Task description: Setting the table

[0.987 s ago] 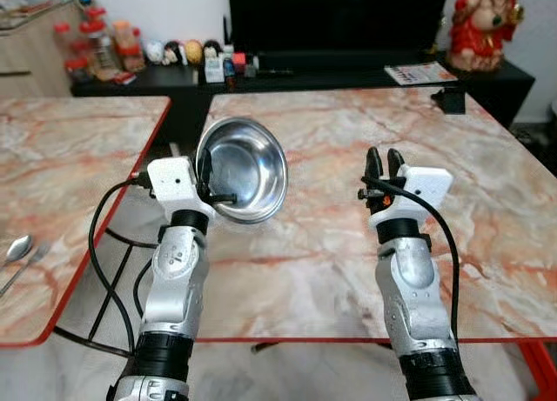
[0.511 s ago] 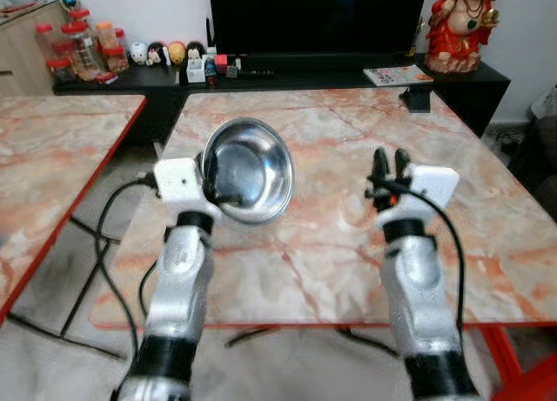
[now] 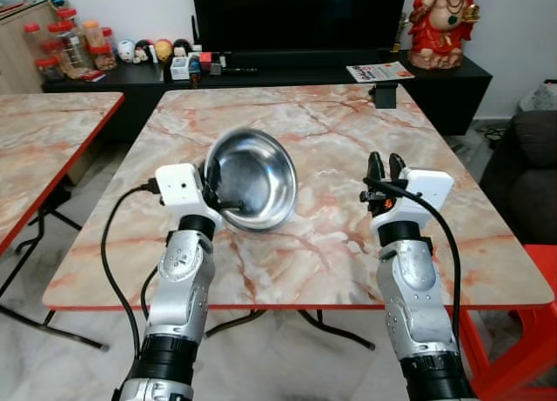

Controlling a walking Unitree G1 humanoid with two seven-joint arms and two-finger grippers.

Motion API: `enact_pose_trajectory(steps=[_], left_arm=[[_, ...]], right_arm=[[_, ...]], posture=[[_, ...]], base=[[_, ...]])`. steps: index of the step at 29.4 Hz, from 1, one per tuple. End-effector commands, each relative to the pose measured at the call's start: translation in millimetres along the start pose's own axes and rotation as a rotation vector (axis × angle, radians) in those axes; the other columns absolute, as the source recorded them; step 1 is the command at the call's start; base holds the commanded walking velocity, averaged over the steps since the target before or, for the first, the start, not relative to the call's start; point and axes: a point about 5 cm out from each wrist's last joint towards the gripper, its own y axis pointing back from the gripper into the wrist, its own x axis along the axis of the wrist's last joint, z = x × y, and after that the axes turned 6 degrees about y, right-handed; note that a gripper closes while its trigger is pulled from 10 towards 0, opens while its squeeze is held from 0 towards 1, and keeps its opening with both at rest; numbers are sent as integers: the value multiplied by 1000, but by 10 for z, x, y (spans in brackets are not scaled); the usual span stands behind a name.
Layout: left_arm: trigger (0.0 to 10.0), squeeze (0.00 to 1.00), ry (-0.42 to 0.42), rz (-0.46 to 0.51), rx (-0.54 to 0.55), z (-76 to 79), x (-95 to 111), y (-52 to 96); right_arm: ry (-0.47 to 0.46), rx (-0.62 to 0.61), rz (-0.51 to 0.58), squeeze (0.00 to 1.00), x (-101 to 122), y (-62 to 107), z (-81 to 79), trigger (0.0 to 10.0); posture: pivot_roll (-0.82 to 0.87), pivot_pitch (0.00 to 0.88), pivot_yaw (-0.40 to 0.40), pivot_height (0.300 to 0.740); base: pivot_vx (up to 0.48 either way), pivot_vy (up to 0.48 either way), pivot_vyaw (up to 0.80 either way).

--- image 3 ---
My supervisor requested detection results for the stainless steel bowl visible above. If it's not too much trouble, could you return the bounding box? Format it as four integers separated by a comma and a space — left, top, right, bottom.
203, 127, 299, 232

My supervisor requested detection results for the marble pattern folding table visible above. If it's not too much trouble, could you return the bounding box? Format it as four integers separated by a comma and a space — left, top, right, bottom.
0, 92, 124, 350
42, 82, 556, 350

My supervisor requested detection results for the small black clamp block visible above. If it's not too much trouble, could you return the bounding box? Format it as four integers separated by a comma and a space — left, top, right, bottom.
370, 82, 399, 110

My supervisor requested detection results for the black TV console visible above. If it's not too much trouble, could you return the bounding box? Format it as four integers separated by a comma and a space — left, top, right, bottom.
44, 51, 493, 143

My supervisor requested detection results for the printed paper leaflet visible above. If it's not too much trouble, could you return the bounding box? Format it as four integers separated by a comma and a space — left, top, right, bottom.
346, 62, 416, 83

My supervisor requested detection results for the small white box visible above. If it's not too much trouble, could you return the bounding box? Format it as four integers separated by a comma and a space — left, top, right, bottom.
170, 57, 194, 80

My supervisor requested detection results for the dark grey sofa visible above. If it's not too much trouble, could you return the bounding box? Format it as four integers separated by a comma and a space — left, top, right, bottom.
479, 110, 557, 245

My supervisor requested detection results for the black-haired doll head figurine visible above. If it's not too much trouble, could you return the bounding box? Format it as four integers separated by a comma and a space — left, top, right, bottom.
135, 40, 155, 64
171, 37, 192, 61

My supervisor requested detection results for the orange round figurine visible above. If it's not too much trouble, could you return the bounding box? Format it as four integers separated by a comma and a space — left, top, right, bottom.
154, 39, 173, 63

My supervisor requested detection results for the red golden statue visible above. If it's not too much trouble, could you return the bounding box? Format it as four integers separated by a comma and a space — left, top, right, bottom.
407, 0, 482, 70

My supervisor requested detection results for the white round figurine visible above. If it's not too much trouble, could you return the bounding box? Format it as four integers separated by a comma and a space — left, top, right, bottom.
117, 40, 138, 64

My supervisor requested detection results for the white plastic bag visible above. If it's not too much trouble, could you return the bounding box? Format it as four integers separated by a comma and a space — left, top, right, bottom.
520, 81, 557, 115

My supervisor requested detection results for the small clear jar red lid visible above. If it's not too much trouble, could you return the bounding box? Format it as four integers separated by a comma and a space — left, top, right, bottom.
90, 43, 118, 71
23, 22, 46, 58
35, 57, 60, 80

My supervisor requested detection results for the black television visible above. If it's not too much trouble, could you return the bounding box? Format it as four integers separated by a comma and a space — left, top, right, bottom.
191, 0, 410, 54

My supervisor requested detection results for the clear jar orange lid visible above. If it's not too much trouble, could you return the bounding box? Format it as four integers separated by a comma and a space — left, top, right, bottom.
83, 20, 107, 54

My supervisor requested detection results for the tall clear jar red lid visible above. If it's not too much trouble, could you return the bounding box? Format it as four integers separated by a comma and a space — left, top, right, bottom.
48, 8, 92, 78

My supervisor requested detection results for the red plastic stool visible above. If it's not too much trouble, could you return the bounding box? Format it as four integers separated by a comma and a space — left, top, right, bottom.
457, 243, 557, 401

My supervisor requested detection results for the light wooden cabinet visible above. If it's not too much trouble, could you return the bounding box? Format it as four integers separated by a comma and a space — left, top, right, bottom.
0, 0, 49, 95

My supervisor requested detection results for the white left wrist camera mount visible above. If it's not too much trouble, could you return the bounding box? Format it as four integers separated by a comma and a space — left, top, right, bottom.
155, 163, 223, 228

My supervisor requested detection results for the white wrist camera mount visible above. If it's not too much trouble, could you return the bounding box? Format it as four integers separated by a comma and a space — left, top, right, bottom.
155, 163, 223, 228
372, 169, 455, 241

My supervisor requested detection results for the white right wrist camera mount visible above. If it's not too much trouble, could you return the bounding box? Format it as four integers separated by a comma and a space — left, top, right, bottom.
372, 169, 455, 241

